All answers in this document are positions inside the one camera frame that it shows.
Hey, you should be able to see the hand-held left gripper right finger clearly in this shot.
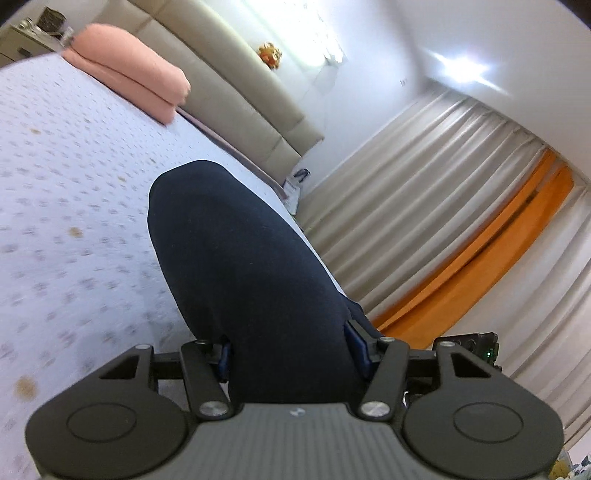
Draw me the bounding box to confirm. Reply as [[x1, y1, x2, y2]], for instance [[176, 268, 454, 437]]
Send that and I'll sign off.
[[344, 318, 494, 421]]

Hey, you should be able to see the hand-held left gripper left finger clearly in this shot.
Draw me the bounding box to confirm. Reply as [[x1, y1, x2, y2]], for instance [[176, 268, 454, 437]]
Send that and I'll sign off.
[[99, 339, 242, 421]]

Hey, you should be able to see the navy striped hoodie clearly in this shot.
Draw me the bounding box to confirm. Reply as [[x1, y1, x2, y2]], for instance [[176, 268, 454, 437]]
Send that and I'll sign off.
[[148, 159, 385, 406]]

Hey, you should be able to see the orange curtain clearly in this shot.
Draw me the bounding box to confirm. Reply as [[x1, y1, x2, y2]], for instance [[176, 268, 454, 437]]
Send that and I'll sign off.
[[371, 150, 576, 339]]

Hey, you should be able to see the beige curtain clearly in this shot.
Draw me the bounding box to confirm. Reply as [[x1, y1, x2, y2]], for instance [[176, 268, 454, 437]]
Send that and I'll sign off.
[[295, 87, 591, 450]]

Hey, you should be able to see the white shopping bag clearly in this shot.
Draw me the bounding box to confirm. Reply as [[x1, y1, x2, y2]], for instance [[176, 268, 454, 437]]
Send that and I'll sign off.
[[281, 168, 311, 209]]

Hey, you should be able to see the bed with floral sheet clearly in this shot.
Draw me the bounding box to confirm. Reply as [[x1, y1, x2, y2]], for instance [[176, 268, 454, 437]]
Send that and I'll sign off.
[[0, 59, 348, 480]]

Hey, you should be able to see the beige padded headboard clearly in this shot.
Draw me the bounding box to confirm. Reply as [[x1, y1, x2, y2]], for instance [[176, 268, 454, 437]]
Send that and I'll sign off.
[[115, 0, 326, 186]]

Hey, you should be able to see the orange plush toy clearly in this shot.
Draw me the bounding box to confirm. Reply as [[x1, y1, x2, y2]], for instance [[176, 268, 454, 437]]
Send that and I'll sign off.
[[257, 41, 283, 71]]

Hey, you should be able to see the folded pink blanket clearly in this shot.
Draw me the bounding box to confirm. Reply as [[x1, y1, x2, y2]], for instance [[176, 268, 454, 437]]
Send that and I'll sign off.
[[61, 23, 192, 124]]

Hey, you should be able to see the grey nightstand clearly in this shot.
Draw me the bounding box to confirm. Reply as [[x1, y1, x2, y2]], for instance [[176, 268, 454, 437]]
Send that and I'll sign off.
[[0, 19, 71, 68]]

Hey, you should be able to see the brown patterned bag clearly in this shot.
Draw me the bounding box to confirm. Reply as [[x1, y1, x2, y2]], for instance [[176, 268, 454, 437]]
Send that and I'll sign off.
[[39, 6, 68, 29]]

